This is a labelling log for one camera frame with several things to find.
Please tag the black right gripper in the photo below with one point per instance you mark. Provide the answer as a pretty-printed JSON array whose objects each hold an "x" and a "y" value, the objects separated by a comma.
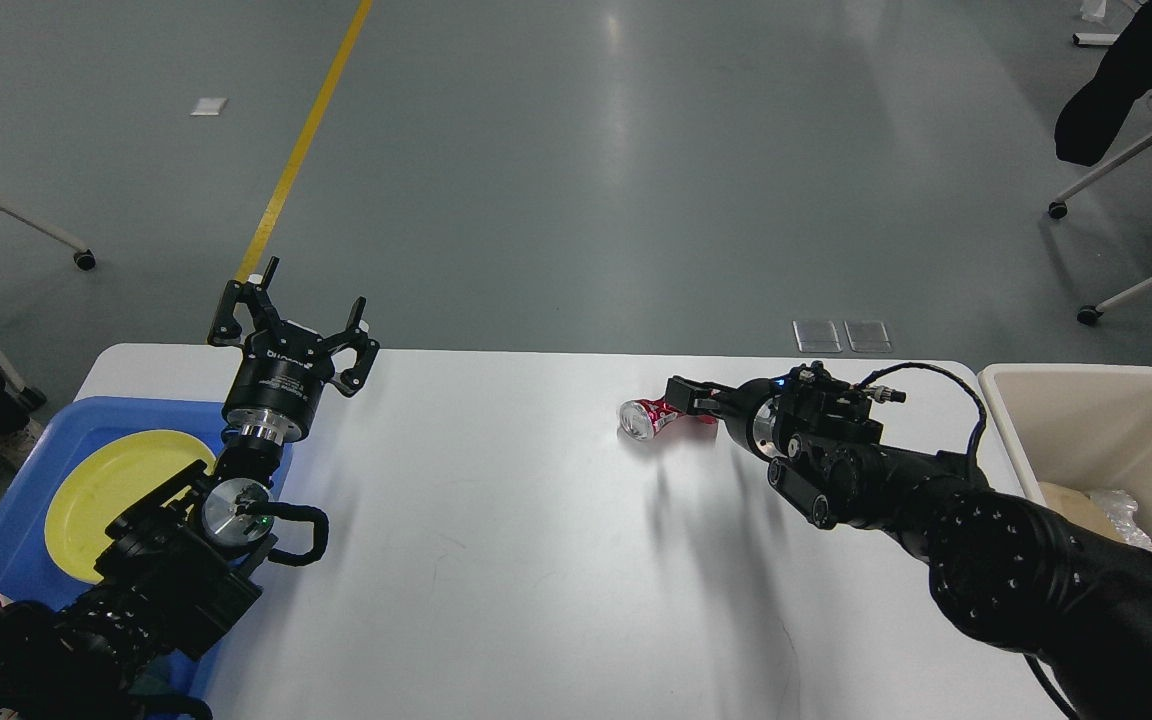
[{"x": 749, "y": 412}]

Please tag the metal floor plate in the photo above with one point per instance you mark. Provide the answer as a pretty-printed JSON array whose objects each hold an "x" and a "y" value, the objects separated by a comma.
[{"x": 824, "y": 337}]

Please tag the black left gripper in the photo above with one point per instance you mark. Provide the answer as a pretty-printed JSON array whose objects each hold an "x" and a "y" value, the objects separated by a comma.
[{"x": 279, "y": 383}]

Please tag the red foil wrapper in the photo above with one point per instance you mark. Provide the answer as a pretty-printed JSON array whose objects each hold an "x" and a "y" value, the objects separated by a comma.
[{"x": 642, "y": 419}]

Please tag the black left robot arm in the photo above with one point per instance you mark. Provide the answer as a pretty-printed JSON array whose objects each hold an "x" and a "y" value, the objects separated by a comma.
[{"x": 238, "y": 508}]

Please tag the beige plastic bin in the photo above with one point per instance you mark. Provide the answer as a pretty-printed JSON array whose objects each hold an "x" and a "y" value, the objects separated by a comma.
[{"x": 1078, "y": 426}]

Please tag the yellow plastic plate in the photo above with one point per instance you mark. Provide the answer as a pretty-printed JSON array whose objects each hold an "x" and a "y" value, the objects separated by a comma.
[{"x": 104, "y": 485}]

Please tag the brown paper bag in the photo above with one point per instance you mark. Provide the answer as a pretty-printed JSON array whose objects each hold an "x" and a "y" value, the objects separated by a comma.
[{"x": 1078, "y": 508}]

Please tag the aluminium foil sheet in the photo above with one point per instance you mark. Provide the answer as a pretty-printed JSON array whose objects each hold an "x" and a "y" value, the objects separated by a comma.
[{"x": 1121, "y": 510}]

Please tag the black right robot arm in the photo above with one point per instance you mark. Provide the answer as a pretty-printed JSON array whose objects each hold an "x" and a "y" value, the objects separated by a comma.
[{"x": 1004, "y": 570}]

